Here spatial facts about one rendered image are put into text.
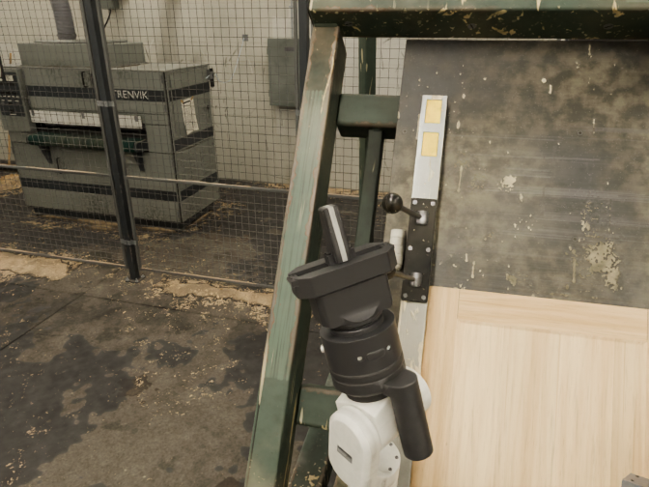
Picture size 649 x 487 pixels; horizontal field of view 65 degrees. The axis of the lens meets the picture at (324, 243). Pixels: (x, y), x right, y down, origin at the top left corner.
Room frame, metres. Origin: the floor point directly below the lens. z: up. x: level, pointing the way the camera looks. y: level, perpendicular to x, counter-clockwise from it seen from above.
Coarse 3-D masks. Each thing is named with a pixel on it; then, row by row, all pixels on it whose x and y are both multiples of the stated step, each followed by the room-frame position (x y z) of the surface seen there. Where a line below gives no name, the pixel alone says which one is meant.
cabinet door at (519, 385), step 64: (448, 320) 0.83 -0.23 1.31; (512, 320) 0.81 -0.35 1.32; (576, 320) 0.80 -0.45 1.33; (640, 320) 0.78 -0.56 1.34; (448, 384) 0.77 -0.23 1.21; (512, 384) 0.75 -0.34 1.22; (576, 384) 0.74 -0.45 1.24; (640, 384) 0.72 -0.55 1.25; (448, 448) 0.70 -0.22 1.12; (512, 448) 0.69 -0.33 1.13; (576, 448) 0.67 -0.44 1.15; (640, 448) 0.66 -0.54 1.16
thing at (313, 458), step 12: (312, 432) 1.09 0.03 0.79; (324, 432) 1.09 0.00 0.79; (312, 444) 1.04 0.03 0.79; (324, 444) 1.04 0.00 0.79; (300, 456) 1.00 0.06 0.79; (312, 456) 1.00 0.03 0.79; (324, 456) 1.00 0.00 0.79; (300, 468) 0.97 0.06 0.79; (312, 468) 0.97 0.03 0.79; (324, 468) 0.97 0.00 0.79; (300, 480) 0.93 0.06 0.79; (312, 480) 0.93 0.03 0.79; (324, 480) 0.95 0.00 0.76; (336, 480) 1.47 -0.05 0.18
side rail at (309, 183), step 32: (320, 32) 1.20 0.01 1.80; (320, 64) 1.16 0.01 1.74; (320, 96) 1.11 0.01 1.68; (320, 128) 1.07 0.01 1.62; (320, 160) 1.03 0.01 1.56; (288, 192) 1.01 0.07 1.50; (320, 192) 1.03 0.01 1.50; (288, 224) 0.97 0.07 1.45; (320, 224) 1.03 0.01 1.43; (288, 256) 0.93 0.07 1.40; (288, 288) 0.89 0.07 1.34; (288, 320) 0.86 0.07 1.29; (288, 352) 0.82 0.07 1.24; (288, 384) 0.79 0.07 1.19; (256, 416) 0.76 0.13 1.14; (288, 416) 0.77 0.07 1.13; (256, 448) 0.73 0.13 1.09; (288, 448) 0.77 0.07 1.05; (256, 480) 0.70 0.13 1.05; (288, 480) 0.76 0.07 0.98
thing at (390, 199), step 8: (392, 192) 0.87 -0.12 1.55; (384, 200) 0.86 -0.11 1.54; (392, 200) 0.85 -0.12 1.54; (400, 200) 0.85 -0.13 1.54; (384, 208) 0.85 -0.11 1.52; (392, 208) 0.85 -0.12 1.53; (400, 208) 0.85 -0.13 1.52; (408, 208) 0.89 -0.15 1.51; (416, 216) 0.91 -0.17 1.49; (424, 216) 0.92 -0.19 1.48; (424, 224) 0.91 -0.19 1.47
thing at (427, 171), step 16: (432, 96) 1.07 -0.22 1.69; (432, 128) 1.04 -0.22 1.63; (416, 160) 1.00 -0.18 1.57; (432, 160) 1.00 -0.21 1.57; (416, 176) 0.98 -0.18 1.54; (432, 176) 0.98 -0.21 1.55; (416, 192) 0.97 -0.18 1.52; (432, 192) 0.96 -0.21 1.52; (400, 304) 0.85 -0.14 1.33; (416, 304) 0.84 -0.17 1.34; (400, 320) 0.83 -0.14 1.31; (416, 320) 0.82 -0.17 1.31; (400, 336) 0.81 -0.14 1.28; (416, 336) 0.81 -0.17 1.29; (416, 352) 0.79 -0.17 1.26; (416, 368) 0.77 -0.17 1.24; (400, 448) 0.70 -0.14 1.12; (400, 464) 0.68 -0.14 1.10; (400, 480) 0.67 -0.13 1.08
